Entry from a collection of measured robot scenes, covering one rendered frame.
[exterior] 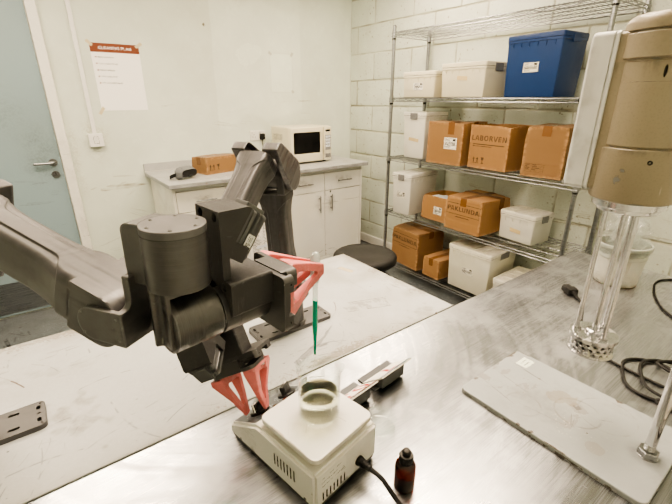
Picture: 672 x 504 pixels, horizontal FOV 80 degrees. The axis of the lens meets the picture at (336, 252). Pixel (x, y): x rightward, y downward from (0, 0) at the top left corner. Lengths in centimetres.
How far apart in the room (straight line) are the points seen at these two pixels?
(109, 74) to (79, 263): 292
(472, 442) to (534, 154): 207
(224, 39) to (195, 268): 330
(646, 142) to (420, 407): 53
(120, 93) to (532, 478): 318
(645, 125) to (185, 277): 56
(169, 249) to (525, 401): 68
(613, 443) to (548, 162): 195
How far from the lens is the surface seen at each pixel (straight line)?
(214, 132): 354
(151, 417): 82
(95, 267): 47
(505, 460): 74
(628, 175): 64
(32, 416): 91
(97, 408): 88
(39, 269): 49
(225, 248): 39
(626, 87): 65
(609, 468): 79
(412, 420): 76
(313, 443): 60
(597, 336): 76
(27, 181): 333
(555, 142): 257
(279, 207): 82
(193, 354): 59
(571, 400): 88
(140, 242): 38
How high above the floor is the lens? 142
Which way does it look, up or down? 21 degrees down
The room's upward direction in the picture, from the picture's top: straight up
